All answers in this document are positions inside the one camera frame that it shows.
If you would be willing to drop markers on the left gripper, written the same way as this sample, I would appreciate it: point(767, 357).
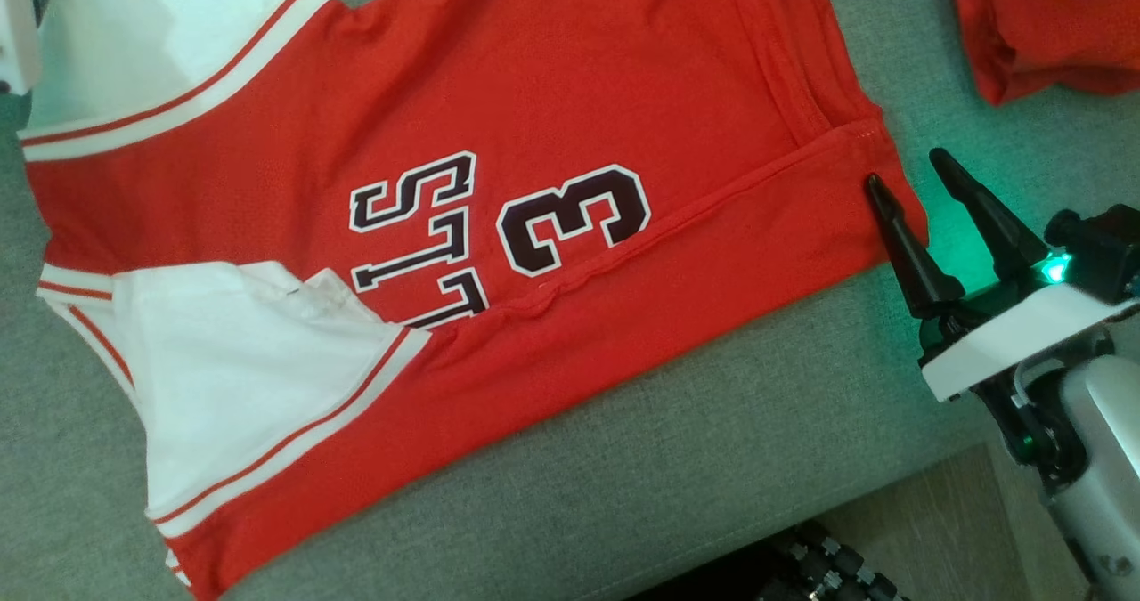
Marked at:
point(16, 31)

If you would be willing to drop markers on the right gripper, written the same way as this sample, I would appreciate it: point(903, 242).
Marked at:
point(1006, 343)

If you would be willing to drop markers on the red white-striped mesh shorts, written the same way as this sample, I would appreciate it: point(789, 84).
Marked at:
point(1051, 22)

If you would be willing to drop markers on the red and white jersey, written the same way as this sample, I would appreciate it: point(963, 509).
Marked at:
point(623, 93)

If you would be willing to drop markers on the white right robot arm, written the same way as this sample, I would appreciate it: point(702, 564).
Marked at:
point(1109, 458)

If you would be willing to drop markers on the grey fabric sofa seat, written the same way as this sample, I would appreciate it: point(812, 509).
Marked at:
point(712, 458)

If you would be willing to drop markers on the black robot wheeled base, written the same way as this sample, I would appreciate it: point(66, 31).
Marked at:
point(819, 574)

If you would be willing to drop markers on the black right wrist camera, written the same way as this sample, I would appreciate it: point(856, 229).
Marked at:
point(1104, 245)

